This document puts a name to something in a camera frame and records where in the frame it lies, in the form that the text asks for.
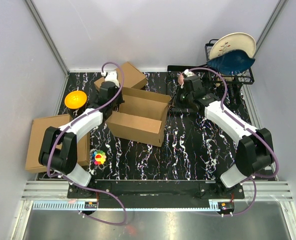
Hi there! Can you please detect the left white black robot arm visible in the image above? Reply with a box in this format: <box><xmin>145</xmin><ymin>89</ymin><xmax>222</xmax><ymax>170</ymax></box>
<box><xmin>39</xmin><ymin>81</ymin><xmax>124</xmax><ymax>198</ymax></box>

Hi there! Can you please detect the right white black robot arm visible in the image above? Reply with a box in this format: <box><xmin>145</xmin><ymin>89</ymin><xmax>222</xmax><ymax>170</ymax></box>
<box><xmin>177</xmin><ymin>73</ymin><xmax>275</xmax><ymax>198</ymax></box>

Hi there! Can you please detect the closed cardboard box back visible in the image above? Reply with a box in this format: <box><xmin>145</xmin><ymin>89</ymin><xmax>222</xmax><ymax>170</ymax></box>
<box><xmin>94</xmin><ymin>62</ymin><xmax>147</xmax><ymax>93</ymax></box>

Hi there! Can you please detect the small cardboard box left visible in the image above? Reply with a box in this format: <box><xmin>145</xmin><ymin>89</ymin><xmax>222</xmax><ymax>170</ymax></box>
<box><xmin>77</xmin><ymin>133</ymin><xmax>90</xmax><ymax>167</ymax></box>

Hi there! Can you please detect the large cardboard box left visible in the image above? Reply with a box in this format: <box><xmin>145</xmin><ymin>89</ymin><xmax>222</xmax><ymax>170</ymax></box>
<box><xmin>25</xmin><ymin>114</ymin><xmax>74</xmax><ymax>174</ymax></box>

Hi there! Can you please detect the pink patterned bowl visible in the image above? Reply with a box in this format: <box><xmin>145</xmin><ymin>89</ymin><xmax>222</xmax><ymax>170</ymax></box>
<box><xmin>178</xmin><ymin>73</ymin><xmax>184</xmax><ymax>86</ymax></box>

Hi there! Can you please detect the orange bowl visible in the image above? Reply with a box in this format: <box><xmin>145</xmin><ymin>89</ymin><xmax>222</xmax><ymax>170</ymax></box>
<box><xmin>64</xmin><ymin>90</ymin><xmax>87</xmax><ymax>110</ymax></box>

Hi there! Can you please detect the beige cup in rack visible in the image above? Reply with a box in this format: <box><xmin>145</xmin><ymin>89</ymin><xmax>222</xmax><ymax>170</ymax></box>
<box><xmin>214</xmin><ymin>76</ymin><xmax>231</xmax><ymax>88</ymax></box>

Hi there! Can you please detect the blue leaf plate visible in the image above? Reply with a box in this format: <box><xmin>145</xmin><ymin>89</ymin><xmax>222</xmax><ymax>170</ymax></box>
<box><xmin>207</xmin><ymin>49</ymin><xmax>255</xmax><ymax>76</ymax></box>

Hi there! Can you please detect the cream floral plate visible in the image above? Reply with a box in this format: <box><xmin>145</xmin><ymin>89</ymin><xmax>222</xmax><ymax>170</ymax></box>
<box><xmin>209</xmin><ymin>32</ymin><xmax>256</xmax><ymax>60</ymax></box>

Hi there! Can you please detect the rainbow flower toy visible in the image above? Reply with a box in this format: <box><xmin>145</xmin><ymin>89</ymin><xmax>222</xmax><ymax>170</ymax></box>
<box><xmin>92</xmin><ymin>150</ymin><xmax>107</xmax><ymax>165</ymax></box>

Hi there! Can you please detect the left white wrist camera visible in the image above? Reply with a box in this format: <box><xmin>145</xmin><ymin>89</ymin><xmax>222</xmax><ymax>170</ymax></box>
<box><xmin>101</xmin><ymin>70</ymin><xmax>120</xmax><ymax>86</ymax></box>

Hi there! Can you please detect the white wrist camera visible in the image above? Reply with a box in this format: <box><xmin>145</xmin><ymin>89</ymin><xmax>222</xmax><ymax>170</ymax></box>
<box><xmin>101</xmin><ymin>70</ymin><xmax>120</xmax><ymax>86</ymax></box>
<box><xmin>183</xmin><ymin>69</ymin><xmax>195</xmax><ymax>78</ymax></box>

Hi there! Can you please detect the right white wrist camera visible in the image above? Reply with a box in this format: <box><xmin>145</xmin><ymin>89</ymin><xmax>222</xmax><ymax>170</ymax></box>
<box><xmin>183</xmin><ymin>69</ymin><xmax>195</xmax><ymax>78</ymax></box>

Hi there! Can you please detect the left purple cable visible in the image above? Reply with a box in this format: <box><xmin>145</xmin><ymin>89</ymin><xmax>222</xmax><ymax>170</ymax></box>
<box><xmin>46</xmin><ymin>61</ymin><xmax>128</xmax><ymax>226</ymax></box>

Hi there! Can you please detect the purple cable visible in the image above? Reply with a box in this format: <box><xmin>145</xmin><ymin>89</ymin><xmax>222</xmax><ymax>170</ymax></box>
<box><xmin>46</xmin><ymin>61</ymin><xmax>128</xmax><ymax>226</ymax></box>
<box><xmin>187</xmin><ymin>67</ymin><xmax>280</xmax><ymax>217</ymax></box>

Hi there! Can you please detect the black wire dish rack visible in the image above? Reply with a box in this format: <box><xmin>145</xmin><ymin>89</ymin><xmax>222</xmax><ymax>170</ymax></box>
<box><xmin>166</xmin><ymin>39</ymin><xmax>255</xmax><ymax>111</ymax></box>

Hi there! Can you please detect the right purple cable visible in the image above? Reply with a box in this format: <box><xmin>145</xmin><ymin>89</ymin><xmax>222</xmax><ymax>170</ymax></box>
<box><xmin>187</xmin><ymin>67</ymin><xmax>280</xmax><ymax>217</ymax></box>

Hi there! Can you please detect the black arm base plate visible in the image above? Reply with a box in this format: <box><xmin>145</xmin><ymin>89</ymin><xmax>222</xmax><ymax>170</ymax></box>
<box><xmin>89</xmin><ymin>179</ymin><xmax>244</xmax><ymax>200</ymax></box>

